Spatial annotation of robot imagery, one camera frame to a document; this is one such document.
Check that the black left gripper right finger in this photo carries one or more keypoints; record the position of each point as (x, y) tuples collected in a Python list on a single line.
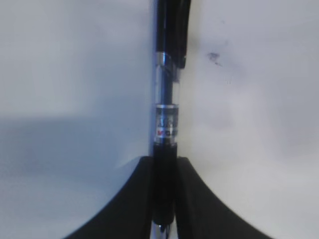
[(200, 214)]

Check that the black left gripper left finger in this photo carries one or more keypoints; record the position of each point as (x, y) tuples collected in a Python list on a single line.
[(129, 213)]

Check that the black gel pen bottom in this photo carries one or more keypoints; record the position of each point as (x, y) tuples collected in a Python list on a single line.
[(172, 17)]

